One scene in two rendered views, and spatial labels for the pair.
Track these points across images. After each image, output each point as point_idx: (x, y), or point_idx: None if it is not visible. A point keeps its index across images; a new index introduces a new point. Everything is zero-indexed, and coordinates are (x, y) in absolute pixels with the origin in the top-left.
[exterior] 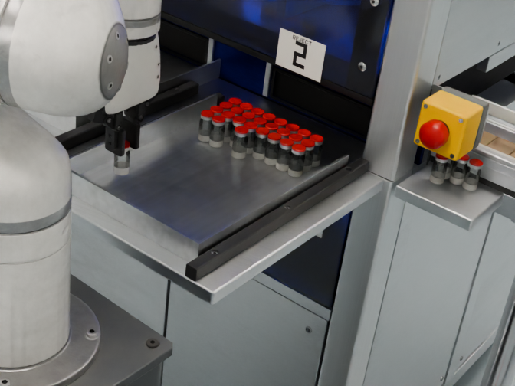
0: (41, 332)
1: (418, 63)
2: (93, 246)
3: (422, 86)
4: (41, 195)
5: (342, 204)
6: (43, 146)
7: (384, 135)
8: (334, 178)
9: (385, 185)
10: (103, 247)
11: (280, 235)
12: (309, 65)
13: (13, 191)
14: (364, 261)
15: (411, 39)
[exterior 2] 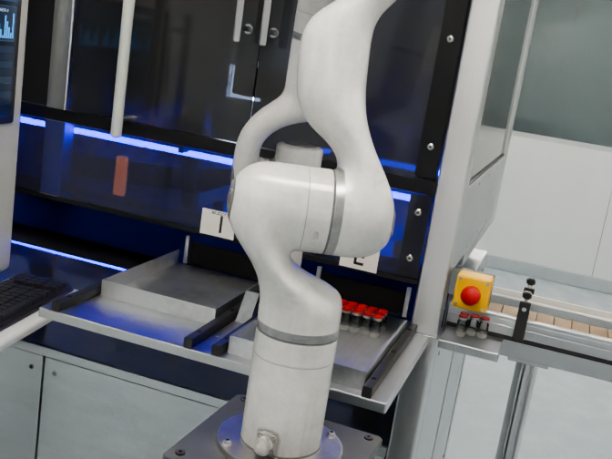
0: (319, 425)
1: (452, 249)
2: (158, 442)
3: (451, 268)
4: (337, 315)
5: (417, 351)
6: (328, 284)
7: (428, 303)
8: (405, 334)
9: (431, 341)
10: (168, 441)
11: (397, 370)
12: (367, 262)
13: (324, 311)
14: (414, 402)
15: (446, 234)
